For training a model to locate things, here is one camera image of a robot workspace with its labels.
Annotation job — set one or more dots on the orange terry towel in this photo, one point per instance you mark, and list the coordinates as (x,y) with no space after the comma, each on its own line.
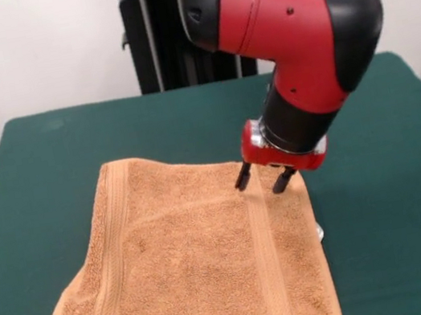
(180,261)

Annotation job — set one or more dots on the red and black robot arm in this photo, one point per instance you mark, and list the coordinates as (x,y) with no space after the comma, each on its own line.
(294,28)

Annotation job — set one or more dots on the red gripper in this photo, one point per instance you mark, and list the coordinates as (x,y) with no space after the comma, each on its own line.
(276,158)

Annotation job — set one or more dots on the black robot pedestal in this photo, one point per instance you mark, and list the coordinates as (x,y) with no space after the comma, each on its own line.
(163,51)

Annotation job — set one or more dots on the dark green table cloth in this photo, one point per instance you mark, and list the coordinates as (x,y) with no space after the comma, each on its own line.
(384,196)

